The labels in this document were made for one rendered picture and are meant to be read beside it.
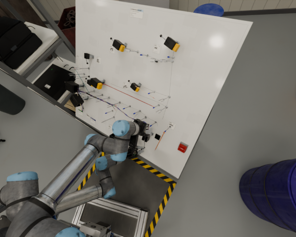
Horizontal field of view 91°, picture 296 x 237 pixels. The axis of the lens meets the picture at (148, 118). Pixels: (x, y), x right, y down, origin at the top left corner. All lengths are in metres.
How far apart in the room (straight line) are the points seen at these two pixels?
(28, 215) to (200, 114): 0.85
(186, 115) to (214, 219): 1.47
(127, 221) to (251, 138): 1.87
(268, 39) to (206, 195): 2.83
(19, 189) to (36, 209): 0.30
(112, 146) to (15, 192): 0.46
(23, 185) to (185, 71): 0.99
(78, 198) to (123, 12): 1.11
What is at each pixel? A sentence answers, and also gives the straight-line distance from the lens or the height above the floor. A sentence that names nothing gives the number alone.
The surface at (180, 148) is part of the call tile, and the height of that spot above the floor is 1.09.
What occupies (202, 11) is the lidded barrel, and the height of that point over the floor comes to 0.56.
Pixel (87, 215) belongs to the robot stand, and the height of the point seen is 0.21.
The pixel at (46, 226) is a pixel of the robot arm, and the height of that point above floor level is 1.65.
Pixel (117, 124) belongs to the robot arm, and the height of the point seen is 1.51.
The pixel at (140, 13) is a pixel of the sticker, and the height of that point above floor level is 1.57.
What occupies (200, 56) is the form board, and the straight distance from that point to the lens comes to 0.89.
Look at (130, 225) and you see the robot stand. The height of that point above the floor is 0.21.
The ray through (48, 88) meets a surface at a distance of 1.72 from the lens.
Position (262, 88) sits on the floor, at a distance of 2.83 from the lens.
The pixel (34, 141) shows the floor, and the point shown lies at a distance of 3.25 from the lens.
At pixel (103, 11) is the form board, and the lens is 1.26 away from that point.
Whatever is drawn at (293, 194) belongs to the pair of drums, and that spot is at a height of 0.87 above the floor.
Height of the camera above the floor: 2.08
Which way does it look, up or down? 63 degrees down
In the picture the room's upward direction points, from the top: 23 degrees counter-clockwise
